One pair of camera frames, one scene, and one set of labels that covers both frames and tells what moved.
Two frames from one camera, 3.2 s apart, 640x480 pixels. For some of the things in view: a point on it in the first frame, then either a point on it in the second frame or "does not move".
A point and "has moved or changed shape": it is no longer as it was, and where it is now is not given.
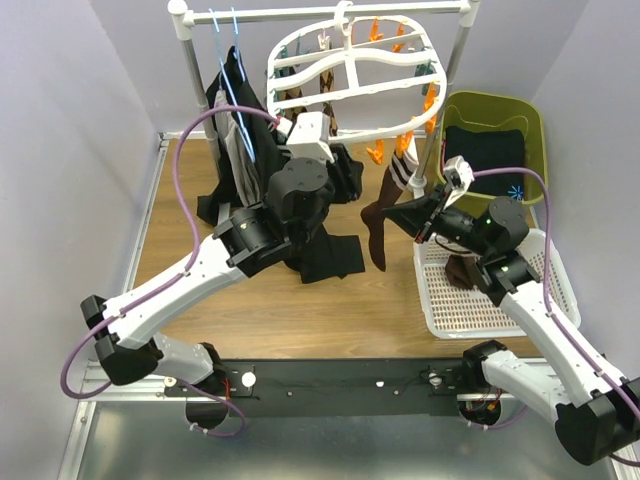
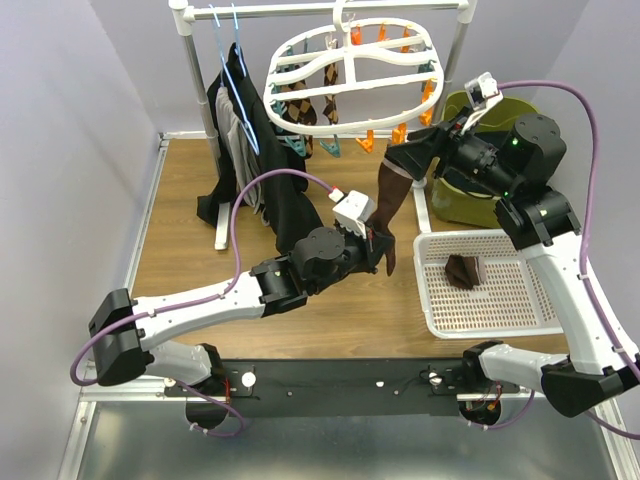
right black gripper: (416, 214) -> (415, 157)
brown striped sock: (464, 271) does not move
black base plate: (333, 387) does not move
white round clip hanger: (366, 76) does not move
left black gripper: (347, 173) -> (373, 248)
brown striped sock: (400, 170) has moved or changed shape
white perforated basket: (468, 313) does not move
